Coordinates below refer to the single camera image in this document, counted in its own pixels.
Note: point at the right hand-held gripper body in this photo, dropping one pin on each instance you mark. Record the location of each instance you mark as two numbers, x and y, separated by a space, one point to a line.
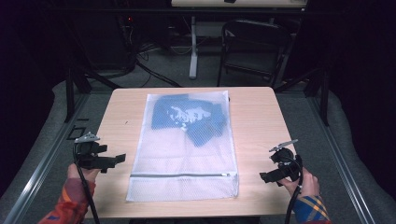
286 163

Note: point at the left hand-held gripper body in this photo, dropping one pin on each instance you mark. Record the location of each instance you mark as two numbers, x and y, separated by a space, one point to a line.
88 152

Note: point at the white mesh laundry bag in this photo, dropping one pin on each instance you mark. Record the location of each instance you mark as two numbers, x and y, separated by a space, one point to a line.
183 161

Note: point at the person's left hand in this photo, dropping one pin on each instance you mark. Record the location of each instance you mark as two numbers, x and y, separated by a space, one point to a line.
90 174

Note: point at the person's right hand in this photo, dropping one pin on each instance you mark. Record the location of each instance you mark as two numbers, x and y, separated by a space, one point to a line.
306 183

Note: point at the blue printed garment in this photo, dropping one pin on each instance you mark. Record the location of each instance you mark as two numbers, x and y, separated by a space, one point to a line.
202 127

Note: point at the dark computer cabinet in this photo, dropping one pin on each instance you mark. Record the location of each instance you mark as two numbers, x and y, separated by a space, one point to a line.
102 40

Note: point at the black folding chair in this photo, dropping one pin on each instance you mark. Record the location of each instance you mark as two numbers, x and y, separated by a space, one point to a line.
253 46

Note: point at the white desk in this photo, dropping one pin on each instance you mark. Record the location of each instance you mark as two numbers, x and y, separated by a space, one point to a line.
193 46

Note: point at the aluminium floor rail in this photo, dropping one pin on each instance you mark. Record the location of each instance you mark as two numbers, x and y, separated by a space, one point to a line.
40 172
342 165

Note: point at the black metal stand frame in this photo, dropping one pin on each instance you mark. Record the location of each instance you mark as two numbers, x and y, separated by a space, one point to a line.
71 93
323 96

